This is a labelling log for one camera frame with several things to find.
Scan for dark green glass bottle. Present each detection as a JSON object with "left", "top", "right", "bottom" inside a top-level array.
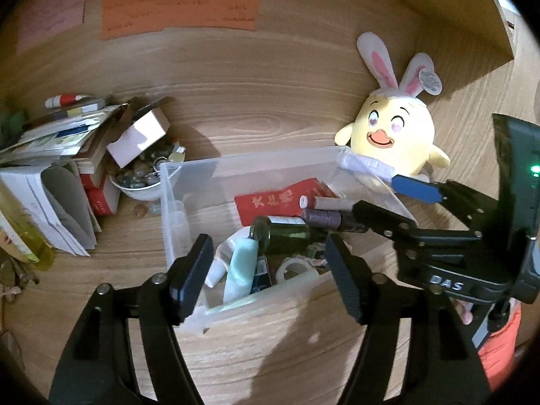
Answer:
[{"left": 249, "top": 215, "right": 338, "bottom": 256}]

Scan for pink cream tube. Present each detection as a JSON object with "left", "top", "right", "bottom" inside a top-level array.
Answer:
[{"left": 205, "top": 225, "right": 254, "bottom": 288}]

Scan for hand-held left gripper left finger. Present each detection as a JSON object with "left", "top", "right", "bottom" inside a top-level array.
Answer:
[{"left": 48, "top": 233, "right": 214, "bottom": 405}]

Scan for orange paper note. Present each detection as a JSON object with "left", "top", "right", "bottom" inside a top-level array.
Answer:
[{"left": 100, "top": 0, "right": 261, "bottom": 42}]

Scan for red paper packet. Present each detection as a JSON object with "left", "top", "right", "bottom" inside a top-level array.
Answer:
[{"left": 234, "top": 178, "right": 338, "bottom": 226}]

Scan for orange cloth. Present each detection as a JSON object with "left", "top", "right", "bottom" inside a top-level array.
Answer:
[{"left": 479, "top": 304, "right": 524, "bottom": 386}]

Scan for white tube red cap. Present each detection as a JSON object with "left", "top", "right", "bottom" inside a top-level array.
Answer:
[{"left": 299, "top": 195, "right": 355, "bottom": 212}]

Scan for pale green tube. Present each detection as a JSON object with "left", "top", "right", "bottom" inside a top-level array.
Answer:
[{"left": 205, "top": 271, "right": 321, "bottom": 315}]

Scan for small blue box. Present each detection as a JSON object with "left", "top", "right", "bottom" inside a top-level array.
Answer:
[{"left": 250, "top": 255, "right": 273, "bottom": 296}]

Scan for stack of booklets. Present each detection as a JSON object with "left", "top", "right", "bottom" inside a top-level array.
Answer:
[{"left": 0, "top": 97, "right": 127, "bottom": 165}]

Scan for yellow-green spray bottle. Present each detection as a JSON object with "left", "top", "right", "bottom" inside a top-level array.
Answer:
[{"left": 0, "top": 202, "right": 55, "bottom": 271}]

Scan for folded white paper leaflets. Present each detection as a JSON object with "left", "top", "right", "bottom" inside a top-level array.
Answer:
[{"left": 0, "top": 162, "right": 103, "bottom": 257}]

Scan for purple black cosmetic tube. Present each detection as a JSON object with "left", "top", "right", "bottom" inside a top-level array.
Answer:
[{"left": 300, "top": 208, "right": 368, "bottom": 234}]

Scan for teal capped small tube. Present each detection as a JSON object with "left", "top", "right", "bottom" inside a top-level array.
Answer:
[{"left": 223, "top": 236, "right": 260, "bottom": 303}]

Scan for white bowl of marbles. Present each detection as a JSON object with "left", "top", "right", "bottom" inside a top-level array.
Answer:
[{"left": 109, "top": 143, "right": 186, "bottom": 201}]

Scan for clear plastic bin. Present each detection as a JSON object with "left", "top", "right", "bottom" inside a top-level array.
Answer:
[{"left": 159, "top": 145, "right": 418, "bottom": 338}]

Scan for person's right hand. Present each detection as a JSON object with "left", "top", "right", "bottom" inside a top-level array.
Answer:
[{"left": 455, "top": 299, "right": 475, "bottom": 325}]

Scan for pink paper note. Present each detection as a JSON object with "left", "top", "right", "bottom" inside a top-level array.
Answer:
[{"left": 16, "top": 0, "right": 87, "bottom": 51}]

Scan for white pink small box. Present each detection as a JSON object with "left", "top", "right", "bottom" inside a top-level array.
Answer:
[{"left": 106, "top": 107, "right": 171, "bottom": 168}]

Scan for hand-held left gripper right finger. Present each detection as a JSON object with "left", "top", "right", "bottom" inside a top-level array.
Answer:
[{"left": 325, "top": 233, "right": 492, "bottom": 405}]

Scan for red white marker pen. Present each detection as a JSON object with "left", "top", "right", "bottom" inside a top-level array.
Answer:
[{"left": 44, "top": 94, "right": 87, "bottom": 108}]

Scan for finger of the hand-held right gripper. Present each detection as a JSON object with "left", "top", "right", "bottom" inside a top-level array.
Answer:
[
  {"left": 390, "top": 174, "right": 512, "bottom": 232},
  {"left": 352, "top": 200, "right": 482, "bottom": 262}
]

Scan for wooden shelf board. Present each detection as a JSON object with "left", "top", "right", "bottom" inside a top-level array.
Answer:
[{"left": 346, "top": 0, "right": 516, "bottom": 62}]

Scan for green object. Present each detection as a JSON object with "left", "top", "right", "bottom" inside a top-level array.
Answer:
[{"left": 0, "top": 110, "right": 26, "bottom": 140}]

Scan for dark brown flat object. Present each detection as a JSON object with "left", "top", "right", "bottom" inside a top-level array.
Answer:
[{"left": 114, "top": 96, "right": 176, "bottom": 123}]

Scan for yellow chick plush toy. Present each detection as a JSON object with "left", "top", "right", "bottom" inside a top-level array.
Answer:
[{"left": 334, "top": 31, "right": 451, "bottom": 178}]

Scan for white tape roll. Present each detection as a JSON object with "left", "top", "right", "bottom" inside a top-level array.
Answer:
[{"left": 276, "top": 257, "right": 313, "bottom": 285}]

